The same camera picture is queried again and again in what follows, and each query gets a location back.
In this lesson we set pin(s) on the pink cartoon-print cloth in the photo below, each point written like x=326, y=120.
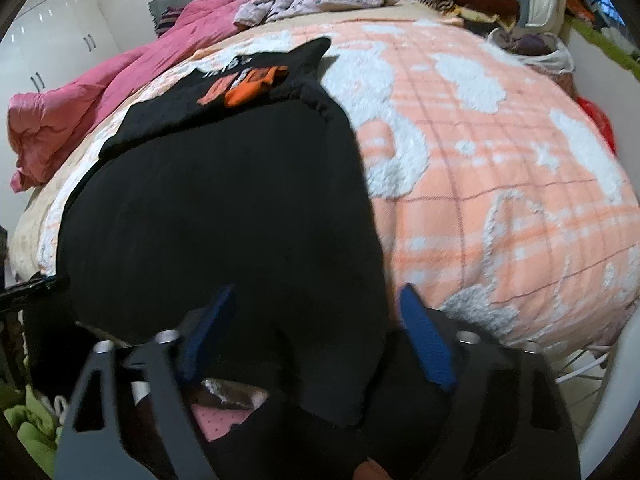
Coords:
x=220, y=422

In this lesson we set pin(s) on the pile of lilac clothes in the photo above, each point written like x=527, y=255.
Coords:
x=310, y=2

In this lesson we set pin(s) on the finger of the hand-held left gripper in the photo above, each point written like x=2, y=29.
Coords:
x=35, y=290

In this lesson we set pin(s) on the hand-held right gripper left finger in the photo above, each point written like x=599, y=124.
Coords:
x=210, y=332

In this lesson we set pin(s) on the green fleece cloth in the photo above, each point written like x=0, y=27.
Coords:
x=30, y=435

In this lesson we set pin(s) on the dark striped cloth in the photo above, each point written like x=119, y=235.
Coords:
x=167, y=20

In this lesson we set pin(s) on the pink quilt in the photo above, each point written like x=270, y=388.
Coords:
x=75, y=110

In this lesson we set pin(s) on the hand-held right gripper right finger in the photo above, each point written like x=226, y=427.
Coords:
x=425, y=340

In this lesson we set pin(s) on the white wardrobe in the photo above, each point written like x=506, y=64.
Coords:
x=50, y=35

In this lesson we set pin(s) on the window with dark frame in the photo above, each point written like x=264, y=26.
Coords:
x=607, y=5

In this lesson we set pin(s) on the assorted small laundry pile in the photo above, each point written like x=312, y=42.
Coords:
x=582, y=7

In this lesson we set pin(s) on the black sweater with orange cuffs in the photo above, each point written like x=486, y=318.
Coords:
x=225, y=200

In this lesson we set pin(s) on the green sill cover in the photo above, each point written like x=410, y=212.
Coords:
x=610, y=47

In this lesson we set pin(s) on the person's right hand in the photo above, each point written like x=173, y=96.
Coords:
x=372, y=472

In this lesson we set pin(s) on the white plastic tub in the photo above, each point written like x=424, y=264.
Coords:
x=610, y=410

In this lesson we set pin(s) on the red plastic bag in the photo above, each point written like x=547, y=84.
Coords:
x=600, y=120

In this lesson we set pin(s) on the white plastic bag of clothes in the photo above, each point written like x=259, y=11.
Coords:
x=555, y=62

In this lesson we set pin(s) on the peach plaid fleece blanket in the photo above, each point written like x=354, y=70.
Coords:
x=475, y=160

